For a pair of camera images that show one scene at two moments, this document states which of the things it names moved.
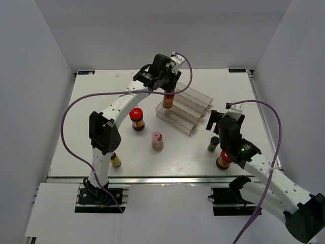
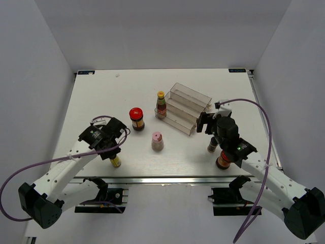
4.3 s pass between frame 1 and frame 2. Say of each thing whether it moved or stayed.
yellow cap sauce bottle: moved
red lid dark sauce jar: stayed
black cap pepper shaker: stayed
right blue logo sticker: stayed
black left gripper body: moved
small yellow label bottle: stayed
